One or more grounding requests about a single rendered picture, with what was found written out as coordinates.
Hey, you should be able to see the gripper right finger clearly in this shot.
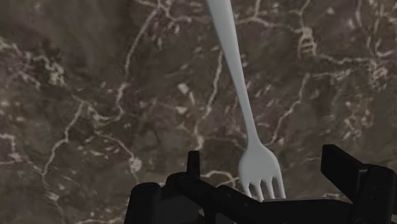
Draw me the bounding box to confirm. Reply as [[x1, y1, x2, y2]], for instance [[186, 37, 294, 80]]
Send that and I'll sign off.
[[320, 144, 397, 224]]

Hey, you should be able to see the white plastic fork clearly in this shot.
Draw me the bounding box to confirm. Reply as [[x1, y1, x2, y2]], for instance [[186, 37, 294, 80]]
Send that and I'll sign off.
[[205, 0, 287, 202]]

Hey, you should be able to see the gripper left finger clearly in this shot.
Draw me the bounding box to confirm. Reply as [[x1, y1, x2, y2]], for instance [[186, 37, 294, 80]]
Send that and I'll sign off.
[[124, 150, 261, 224]]

